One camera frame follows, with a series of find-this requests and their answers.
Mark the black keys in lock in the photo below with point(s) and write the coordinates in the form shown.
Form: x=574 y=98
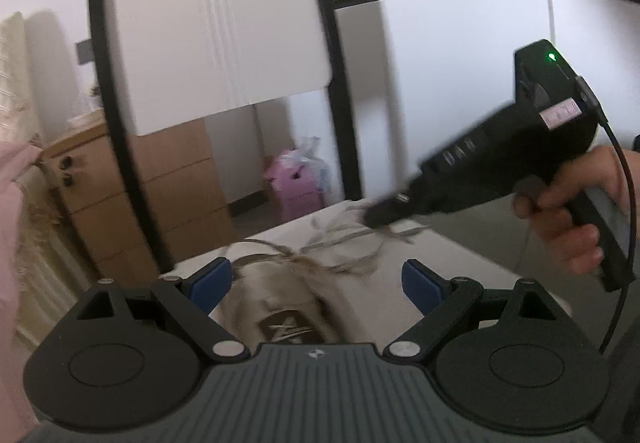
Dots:
x=67 y=173

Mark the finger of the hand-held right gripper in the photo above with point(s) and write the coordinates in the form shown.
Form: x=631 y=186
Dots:
x=387 y=212

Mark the cream quilted headboard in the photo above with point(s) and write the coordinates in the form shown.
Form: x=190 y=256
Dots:
x=15 y=83

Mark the pink cardboard box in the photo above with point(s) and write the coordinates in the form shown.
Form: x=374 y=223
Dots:
x=295 y=188

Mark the wooden nightstand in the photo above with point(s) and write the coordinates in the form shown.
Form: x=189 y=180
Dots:
x=185 y=193

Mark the grey wall socket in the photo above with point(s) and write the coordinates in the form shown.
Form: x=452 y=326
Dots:
x=84 y=51

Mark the person's right hand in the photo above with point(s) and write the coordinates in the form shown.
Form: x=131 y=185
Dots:
x=575 y=203

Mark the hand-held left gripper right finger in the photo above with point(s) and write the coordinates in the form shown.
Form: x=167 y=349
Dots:
x=421 y=285

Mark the cream bed skirt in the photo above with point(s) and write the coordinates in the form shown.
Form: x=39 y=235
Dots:
x=50 y=263

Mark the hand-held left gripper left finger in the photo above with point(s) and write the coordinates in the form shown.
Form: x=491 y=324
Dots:
x=210 y=284

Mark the clear plastic bag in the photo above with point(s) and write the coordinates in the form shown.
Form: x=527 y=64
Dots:
x=312 y=158

